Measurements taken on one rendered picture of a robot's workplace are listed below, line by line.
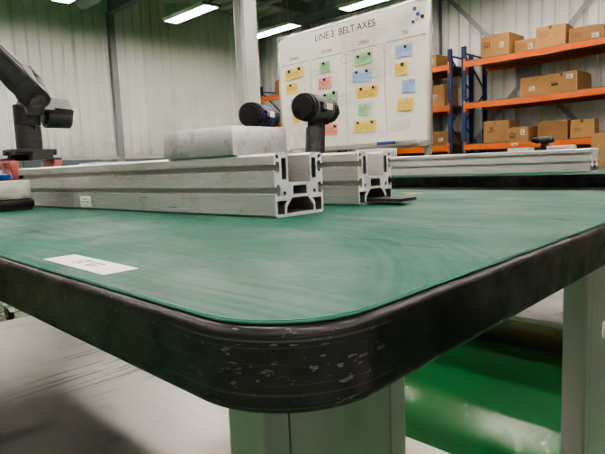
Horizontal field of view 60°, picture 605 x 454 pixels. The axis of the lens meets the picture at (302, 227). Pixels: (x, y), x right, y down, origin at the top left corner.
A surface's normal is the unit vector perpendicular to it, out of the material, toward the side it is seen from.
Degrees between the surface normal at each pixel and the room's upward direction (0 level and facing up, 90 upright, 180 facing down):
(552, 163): 90
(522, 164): 90
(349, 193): 90
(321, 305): 0
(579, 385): 90
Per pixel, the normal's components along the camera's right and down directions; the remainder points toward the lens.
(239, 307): -0.04, -0.99
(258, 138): 0.76, 0.04
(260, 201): -0.65, 0.11
